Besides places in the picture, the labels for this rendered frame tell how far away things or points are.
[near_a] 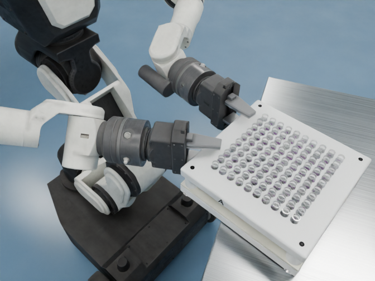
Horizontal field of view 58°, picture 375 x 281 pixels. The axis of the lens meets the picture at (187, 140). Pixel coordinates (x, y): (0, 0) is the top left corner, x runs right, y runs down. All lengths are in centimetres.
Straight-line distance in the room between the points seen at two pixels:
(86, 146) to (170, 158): 15
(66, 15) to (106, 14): 229
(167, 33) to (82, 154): 34
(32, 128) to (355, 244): 58
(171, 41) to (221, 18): 225
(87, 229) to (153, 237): 28
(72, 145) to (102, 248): 83
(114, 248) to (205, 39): 182
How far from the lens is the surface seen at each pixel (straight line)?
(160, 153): 61
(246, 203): 56
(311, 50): 277
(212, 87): 68
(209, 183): 58
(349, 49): 288
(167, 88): 76
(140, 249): 137
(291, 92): 88
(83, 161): 65
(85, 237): 146
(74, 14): 86
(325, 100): 89
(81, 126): 64
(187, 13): 89
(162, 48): 77
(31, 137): 64
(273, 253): 59
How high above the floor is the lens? 143
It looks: 48 degrees down
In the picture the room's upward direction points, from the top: straight up
